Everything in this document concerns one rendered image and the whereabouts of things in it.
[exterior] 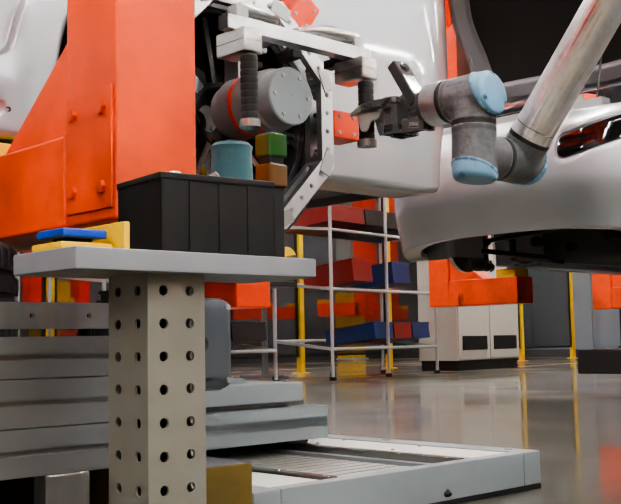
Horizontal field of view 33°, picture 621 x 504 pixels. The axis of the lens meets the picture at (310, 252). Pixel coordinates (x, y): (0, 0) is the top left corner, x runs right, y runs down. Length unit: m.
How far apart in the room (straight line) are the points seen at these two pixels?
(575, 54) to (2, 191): 1.13
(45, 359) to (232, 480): 0.35
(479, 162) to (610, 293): 6.14
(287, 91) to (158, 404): 0.98
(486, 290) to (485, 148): 4.34
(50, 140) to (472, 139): 0.81
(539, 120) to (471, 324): 8.33
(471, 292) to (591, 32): 4.44
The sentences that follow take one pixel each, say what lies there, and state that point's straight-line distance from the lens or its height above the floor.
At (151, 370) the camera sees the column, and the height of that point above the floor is 0.28.
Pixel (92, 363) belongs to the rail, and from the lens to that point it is 1.73.
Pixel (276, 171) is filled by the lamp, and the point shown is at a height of 0.60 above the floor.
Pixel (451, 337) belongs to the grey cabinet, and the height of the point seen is 0.33.
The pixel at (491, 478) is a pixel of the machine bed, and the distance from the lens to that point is 2.17.
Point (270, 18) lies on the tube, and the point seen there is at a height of 0.99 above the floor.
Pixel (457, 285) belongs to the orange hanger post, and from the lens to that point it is 6.53.
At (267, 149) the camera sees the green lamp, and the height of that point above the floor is 0.63.
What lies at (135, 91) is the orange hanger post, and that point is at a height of 0.73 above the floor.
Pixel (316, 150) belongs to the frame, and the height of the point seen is 0.79.
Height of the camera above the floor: 0.32
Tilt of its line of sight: 5 degrees up
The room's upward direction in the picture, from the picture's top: 1 degrees counter-clockwise
